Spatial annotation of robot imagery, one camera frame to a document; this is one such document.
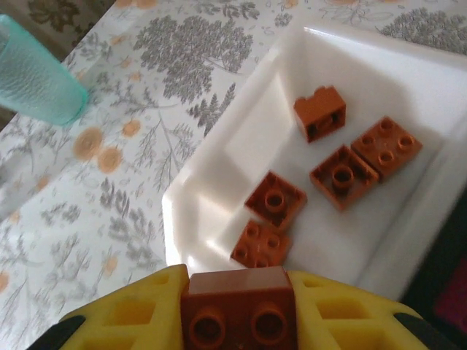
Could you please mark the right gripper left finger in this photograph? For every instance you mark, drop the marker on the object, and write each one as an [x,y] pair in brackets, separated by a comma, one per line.
[138,313]

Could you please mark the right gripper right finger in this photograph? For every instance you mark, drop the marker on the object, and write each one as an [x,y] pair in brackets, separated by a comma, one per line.
[350,321]

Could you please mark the orange lego brick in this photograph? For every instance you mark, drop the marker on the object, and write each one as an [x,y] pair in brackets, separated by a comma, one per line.
[388,147]
[261,246]
[343,178]
[275,200]
[239,310]
[321,113]

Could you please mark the white plastic bin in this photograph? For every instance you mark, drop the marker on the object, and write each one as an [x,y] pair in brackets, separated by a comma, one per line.
[226,153]

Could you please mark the teal plastic cup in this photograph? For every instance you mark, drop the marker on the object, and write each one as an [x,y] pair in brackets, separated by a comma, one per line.
[33,73]

